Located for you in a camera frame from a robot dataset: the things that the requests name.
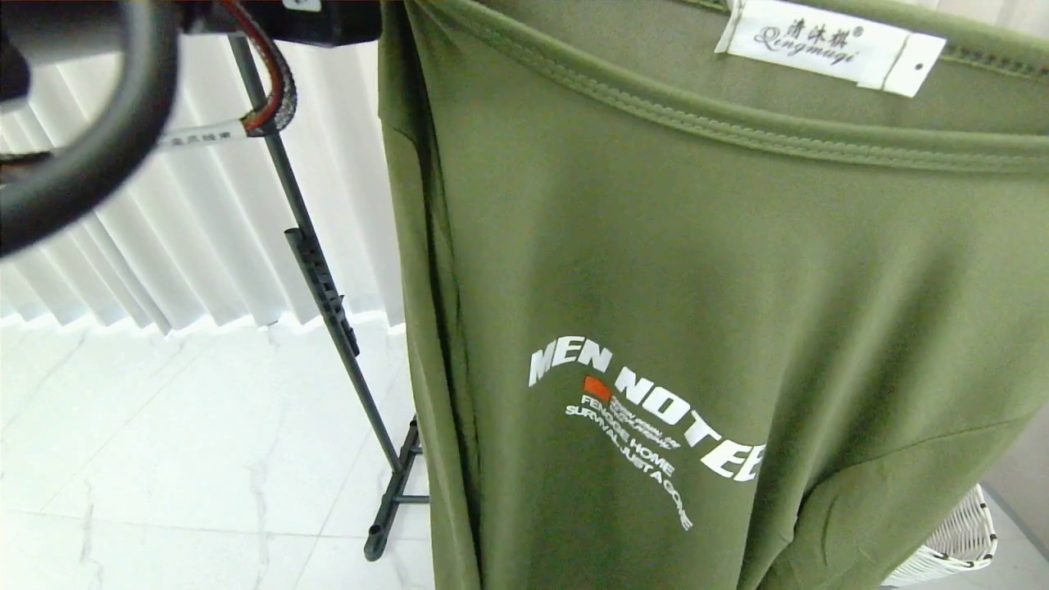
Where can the green printed shirt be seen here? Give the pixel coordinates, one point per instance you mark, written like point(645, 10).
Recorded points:
point(656, 270)

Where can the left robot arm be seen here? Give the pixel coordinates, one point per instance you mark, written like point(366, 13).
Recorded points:
point(328, 23)

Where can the black clothes rack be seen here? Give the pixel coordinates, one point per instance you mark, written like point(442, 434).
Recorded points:
point(324, 283)

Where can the white laundry basket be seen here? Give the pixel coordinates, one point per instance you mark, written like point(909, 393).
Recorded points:
point(959, 541)

